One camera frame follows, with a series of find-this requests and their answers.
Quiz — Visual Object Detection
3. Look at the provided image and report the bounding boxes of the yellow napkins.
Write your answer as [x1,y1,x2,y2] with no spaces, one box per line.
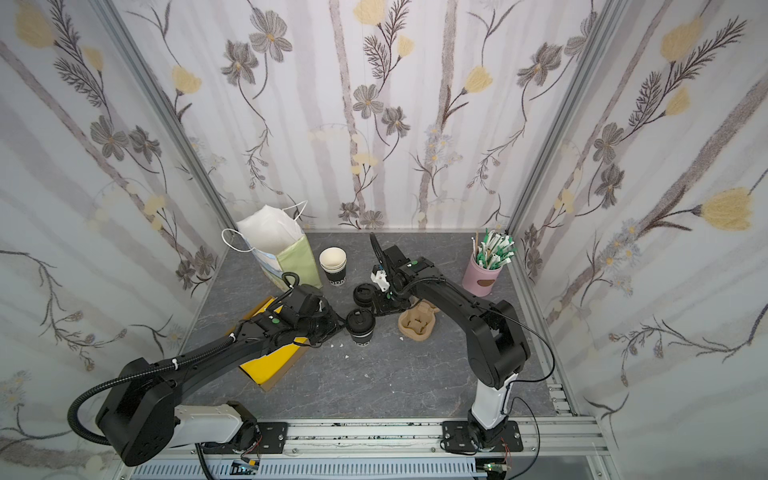
[239,299,310,385]

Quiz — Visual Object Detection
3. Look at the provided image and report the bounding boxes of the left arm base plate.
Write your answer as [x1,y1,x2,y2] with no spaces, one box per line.
[254,422,289,455]

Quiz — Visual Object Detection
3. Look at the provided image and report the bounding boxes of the green white paper bag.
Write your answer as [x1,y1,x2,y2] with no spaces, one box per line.
[221,200,323,291]

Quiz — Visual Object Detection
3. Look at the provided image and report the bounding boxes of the black plastic cup lid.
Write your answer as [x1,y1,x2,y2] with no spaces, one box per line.
[346,308,376,336]

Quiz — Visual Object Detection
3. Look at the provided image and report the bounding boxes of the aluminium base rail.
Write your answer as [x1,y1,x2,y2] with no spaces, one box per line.
[115,415,620,479]

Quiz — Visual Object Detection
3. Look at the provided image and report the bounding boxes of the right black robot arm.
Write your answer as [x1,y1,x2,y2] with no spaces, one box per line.
[355,233,555,455]

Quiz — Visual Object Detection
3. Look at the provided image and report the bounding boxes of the pink straw holder cup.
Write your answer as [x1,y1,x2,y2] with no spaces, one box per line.
[462,256,501,297]

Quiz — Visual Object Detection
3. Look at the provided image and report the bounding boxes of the stack of black lids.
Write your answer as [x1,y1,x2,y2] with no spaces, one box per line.
[353,283,377,308]

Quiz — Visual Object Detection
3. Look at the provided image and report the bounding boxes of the brown pulp cup carrier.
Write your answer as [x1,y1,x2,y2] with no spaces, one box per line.
[398,300,440,342]

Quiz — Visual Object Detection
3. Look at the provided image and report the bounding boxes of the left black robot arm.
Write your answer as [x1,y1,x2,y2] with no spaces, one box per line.
[67,273,345,466]

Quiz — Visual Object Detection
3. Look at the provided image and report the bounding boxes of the green white wrapped straws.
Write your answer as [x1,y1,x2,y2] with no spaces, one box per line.
[471,230,517,270]

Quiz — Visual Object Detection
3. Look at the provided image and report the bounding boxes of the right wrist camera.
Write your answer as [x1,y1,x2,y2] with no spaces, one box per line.
[370,267,390,293]

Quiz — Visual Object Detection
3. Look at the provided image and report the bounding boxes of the black paper coffee cup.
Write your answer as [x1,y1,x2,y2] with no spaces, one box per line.
[347,316,376,346]

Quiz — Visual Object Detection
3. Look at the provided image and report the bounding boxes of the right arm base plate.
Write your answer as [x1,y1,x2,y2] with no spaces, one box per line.
[440,420,524,455]

